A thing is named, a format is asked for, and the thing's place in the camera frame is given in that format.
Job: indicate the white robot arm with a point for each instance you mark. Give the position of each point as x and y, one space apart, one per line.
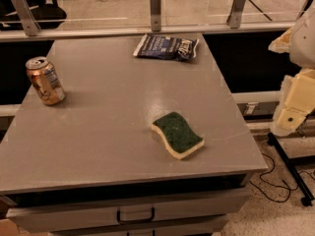
297 98

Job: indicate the green and yellow sponge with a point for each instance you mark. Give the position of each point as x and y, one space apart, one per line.
179 139

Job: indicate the dark blue snack bag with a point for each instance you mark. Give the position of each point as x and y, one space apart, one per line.
166 48

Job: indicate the grey drawer cabinet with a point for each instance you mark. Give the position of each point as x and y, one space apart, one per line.
185 206

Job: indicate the gold soda can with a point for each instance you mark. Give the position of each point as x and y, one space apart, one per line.
45 81

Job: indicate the white horizontal railing bar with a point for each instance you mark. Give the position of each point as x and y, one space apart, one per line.
53 34

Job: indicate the black floor stand leg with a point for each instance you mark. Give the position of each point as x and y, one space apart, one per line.
291 164

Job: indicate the black office chair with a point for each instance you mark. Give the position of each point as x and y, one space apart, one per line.
47 13

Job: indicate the black drawer handle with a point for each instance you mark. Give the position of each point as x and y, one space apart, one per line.
125 217

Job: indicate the middle metal railing bracket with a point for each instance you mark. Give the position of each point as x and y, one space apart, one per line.
155 10

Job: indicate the metal railing bracket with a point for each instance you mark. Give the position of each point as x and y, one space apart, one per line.
155 10
30 26
235 14

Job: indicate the right metal railing bracket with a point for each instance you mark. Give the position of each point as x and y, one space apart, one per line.
235 14

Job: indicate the left metal railing bracket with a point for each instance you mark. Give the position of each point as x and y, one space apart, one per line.
30 26

